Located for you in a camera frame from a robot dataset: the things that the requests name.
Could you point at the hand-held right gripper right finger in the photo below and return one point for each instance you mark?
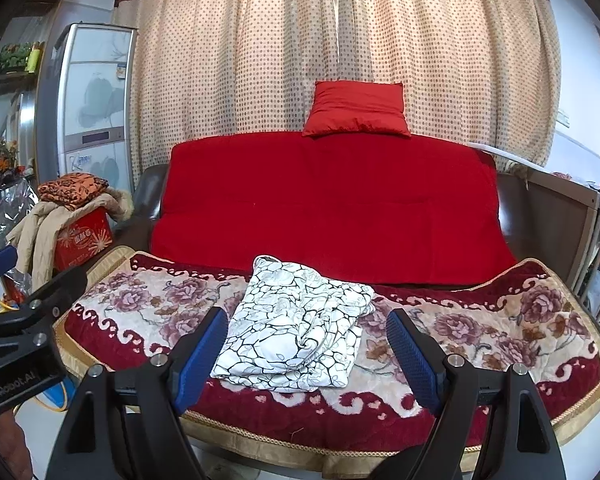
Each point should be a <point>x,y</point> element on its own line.
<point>412,360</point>

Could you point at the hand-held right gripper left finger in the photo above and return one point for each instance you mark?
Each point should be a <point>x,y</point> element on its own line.
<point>200,355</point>

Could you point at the white crackle-print coat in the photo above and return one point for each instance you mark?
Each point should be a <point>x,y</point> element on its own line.
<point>290,325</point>

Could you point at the red cardboard box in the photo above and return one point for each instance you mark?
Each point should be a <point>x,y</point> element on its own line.
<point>82,242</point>

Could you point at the beige fur-trimmed jacket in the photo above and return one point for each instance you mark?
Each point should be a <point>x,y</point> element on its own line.
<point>40,230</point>

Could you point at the floral plush blanket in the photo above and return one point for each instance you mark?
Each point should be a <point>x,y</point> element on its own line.
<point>505,320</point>

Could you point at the orange patterned cloth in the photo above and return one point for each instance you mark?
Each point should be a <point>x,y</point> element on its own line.
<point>72,190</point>

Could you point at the orange artificial flowers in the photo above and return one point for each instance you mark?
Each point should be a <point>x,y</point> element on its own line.
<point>4,157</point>

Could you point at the dark brown leather sofa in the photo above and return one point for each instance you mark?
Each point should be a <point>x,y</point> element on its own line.
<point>147,205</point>

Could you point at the red sofa cover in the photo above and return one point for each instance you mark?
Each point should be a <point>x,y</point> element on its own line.
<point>330,210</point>

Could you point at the silver refrigerator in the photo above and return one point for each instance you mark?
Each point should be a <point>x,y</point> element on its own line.
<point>95,100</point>

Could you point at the wooden crib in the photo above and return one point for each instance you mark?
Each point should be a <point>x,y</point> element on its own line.
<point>560,220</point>

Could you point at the green artificial plant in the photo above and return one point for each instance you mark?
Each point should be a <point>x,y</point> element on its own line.
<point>12,57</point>

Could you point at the yellow bottle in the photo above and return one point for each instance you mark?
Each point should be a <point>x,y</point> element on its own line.
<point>34,57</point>

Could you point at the white board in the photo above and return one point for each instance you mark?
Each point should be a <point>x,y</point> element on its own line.
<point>510,155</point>

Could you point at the red pillow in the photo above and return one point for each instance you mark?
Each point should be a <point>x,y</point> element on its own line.
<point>355,107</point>

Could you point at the beige dotted curtain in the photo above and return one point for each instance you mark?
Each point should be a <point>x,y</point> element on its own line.
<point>230,60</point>

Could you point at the white wall socket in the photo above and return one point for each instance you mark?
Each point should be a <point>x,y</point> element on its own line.
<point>562,119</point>

